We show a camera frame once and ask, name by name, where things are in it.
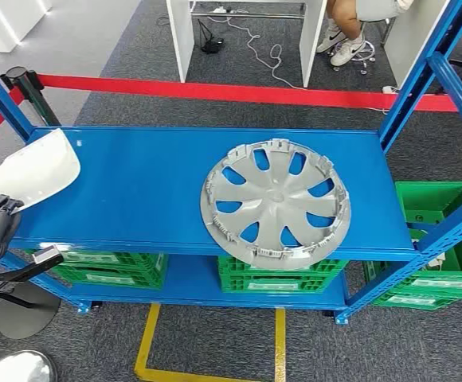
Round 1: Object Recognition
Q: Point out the white curved plastic part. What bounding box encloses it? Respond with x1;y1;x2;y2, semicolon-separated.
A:
0;127;82;213

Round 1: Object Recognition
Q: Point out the blue metal shelf rack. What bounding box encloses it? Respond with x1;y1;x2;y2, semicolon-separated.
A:
0;0;462;325

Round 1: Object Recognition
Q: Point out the chrome barrier stanchion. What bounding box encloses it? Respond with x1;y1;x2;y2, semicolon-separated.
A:
0;349;58;382
0;66;61;129

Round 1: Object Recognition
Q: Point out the green plastic crate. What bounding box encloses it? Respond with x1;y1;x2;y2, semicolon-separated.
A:
28;249;169;272
219;274;341;294
370;288;462;313
52;265;168;290
217;255;349;278
363;181;462;294

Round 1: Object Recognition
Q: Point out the long red barrier belt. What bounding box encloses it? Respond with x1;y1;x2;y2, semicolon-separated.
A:
36;73;462;113

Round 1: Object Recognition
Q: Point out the grey plastic wheel cover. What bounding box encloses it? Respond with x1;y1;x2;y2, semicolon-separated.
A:
200;138;352;271

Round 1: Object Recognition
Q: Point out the seated person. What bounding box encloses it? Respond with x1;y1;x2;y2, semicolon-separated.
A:
316;0;413;68

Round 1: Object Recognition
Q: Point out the chrome stool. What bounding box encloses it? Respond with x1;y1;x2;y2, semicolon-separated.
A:
332;18;397;76

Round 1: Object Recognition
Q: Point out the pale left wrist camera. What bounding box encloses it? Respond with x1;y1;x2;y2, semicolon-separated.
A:
0;244;64;283

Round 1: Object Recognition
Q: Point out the white floor cable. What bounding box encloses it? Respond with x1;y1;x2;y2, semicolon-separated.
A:
207;15;308;91

